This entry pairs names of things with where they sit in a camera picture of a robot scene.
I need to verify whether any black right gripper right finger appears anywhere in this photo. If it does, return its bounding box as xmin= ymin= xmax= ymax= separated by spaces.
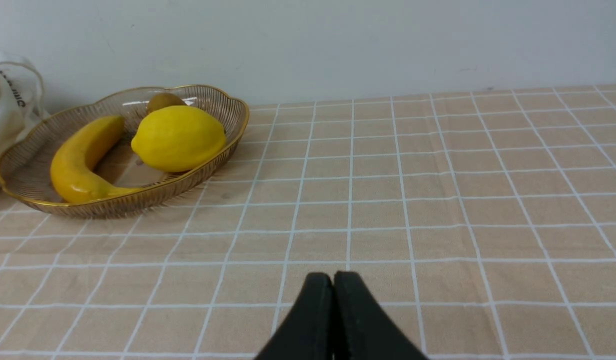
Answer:
xmin=333 ymin=271 xmax=428 ymax=360

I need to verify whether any yellow banana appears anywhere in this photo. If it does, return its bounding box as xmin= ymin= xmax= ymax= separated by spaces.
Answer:
xmin=50 ymin=115 xmax=139 ymax=204

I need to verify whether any yellow lemon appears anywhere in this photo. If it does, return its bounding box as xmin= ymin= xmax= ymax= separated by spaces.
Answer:
xmin=130 ymin=105 xmax=227 ymax=173

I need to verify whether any brown kiwi fruit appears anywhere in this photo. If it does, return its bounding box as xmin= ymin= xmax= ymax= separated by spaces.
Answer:
xmin=146 ymin=92 xmax=187 ymax=114

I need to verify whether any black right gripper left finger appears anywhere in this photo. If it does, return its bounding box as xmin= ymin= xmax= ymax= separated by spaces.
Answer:
xmin=255 ymin=272 xmax=334 ymax=360

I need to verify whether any white cloth tote bag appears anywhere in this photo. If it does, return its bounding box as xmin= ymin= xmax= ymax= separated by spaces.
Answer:
xmin=0 ymin=51 xmax=50 ymax=196

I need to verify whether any beige checked tablecloth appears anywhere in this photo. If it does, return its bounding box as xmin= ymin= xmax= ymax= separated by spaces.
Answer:
xmin=0 ymin=84 xmax=616 ymax=360

